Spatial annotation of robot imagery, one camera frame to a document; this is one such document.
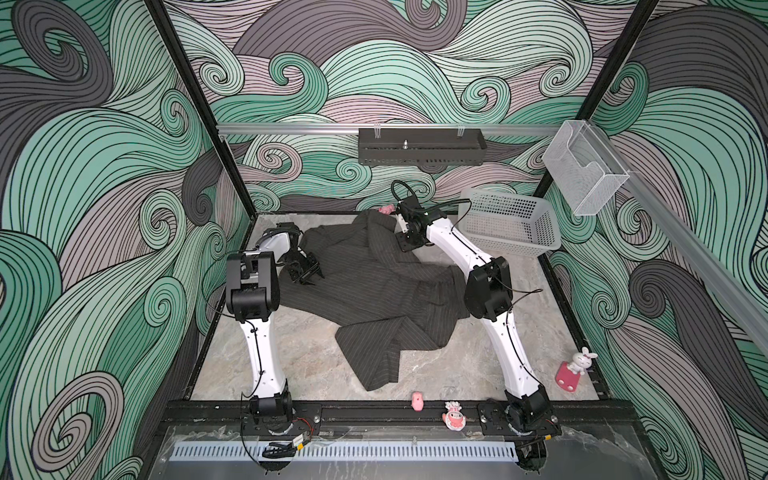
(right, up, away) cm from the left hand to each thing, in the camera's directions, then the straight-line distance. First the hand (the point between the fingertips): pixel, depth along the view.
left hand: (320, 275), depth 100 cm
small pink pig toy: (+24, +24, +18) cm, 38 cm away
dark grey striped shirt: (+22, -6, -6) cm, 24 cm away
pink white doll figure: (+39, -32, -29) cm, 58 cm away
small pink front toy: (+30, -29, -26) cm, 49 cm away
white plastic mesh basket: (+73, +19, +18) cm, 78 cm away
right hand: (+30, +11, +2) cm, 32 cm away
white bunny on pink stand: (+72, -25, -20) cm, 79 cm away
